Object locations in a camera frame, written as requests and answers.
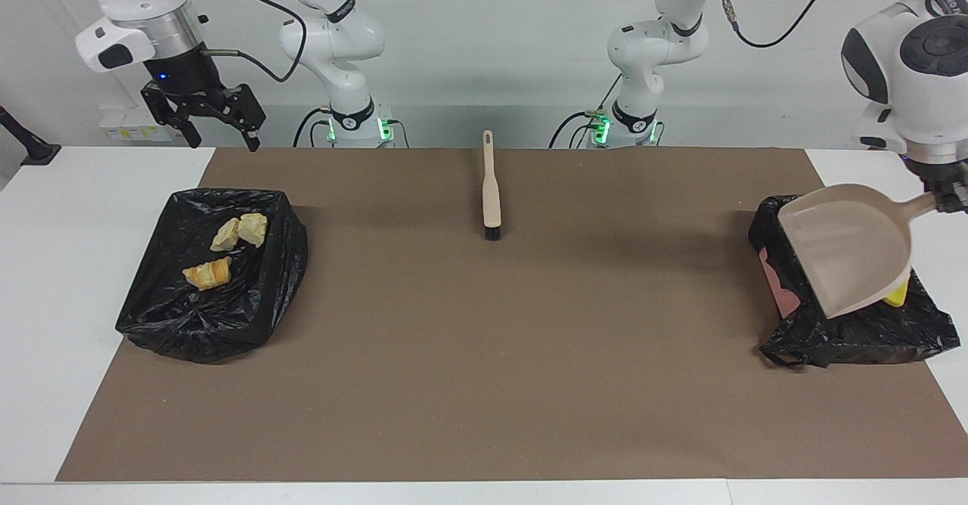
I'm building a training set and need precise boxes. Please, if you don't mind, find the black trash bag pink bin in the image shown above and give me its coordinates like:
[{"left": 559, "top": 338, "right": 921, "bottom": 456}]
[{"left": 749, "top": 195, "right": 961, "bottom": 368}]

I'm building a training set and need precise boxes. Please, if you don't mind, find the beige hand brush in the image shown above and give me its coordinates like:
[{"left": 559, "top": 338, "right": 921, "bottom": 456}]
[{"left": 482, "top": 130, "right": 502, "bottom": 241}]

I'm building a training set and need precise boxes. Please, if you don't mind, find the brown table mat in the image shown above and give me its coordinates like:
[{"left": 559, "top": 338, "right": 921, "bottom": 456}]
[{"left": 55, "top": 147, "right": 968, "bottom": 483}]

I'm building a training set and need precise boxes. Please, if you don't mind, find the orange striped croissant piece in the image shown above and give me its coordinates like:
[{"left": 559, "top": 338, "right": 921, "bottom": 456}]
[{"left": 183, "top": 257, "right": 233, "bottom": 290}]

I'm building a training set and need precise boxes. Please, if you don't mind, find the black base cable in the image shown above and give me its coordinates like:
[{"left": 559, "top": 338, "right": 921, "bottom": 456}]
[
  {"left": 548, "top": 110, "right": 606, "bottom": 149},
  {"left": 293, "top": 107, "right": 335, "bottom": 149}
]

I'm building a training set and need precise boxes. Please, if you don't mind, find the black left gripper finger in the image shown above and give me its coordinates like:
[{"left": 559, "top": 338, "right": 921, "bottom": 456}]
[{"left": 934, "top": 186, "right": 968, "bottom": 215}]

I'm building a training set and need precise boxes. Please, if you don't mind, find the pink bin rim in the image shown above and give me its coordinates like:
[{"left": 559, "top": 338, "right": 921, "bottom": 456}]
[{"left": 760, "top": 248, "right": 802, "bottom": 318}]

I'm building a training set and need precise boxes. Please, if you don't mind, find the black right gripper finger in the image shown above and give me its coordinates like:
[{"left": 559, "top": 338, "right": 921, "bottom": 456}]
[
  {"left": 230, "top": 107, "right": 268, "bottom": 153},
  {"left": 154, "top": 106, "right": 204, "bottom": 151}
]

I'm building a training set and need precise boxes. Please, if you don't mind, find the white wall socket box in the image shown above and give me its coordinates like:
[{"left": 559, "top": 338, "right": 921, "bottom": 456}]
[{"left": 100, "top": 107, "right": 181, "bottom": 143}]

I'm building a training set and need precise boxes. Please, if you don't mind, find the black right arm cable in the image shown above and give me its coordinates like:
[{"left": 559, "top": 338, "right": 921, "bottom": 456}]
[{"left": 193, "top": 0, "right": 309, "bottom": 84}]

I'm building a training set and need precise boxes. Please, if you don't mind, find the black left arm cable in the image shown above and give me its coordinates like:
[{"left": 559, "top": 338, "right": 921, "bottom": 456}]
[{"left": 715, "top": 0, "right": 852, "bottom": 49}]

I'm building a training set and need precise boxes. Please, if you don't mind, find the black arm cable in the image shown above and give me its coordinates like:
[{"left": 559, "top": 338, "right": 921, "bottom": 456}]
[
  {"left": 193, "top": 0, "right": 309, "bottom": 84},
  {"left": 715, "top": 0, "right": 852, "bottom": 49}
]

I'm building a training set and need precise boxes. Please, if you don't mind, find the black camera stand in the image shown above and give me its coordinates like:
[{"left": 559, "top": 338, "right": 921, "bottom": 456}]
[{"left": 0, "top": 104, "right": 61, "bottom": 166}]

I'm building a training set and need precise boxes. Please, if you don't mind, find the beige plastic dustpan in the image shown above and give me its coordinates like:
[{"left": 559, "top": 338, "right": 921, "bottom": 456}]
[{"left": 777, "top": 184, "right": 942, "bottom": 319}]

